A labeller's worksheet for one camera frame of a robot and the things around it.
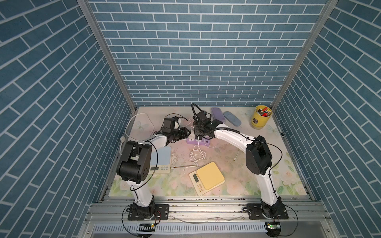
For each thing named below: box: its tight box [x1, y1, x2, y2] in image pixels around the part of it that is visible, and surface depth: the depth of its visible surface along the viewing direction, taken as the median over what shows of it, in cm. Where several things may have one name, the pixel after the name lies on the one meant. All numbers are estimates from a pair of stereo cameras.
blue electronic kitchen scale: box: [150, 145, 172, 174], surface depth 88 cm
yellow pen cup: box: [251, 105, 273, 130], surface depth 104 cm
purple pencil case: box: [211, 107, 226, 124], surface depth 116 cm
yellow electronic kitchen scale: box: [189, 161, 226, 197], surface depth 84 cm
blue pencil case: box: [223, 111, 242, 127], surface depth 114 cm
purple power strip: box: [186, 137, 211, 147], surface depth 100 cm
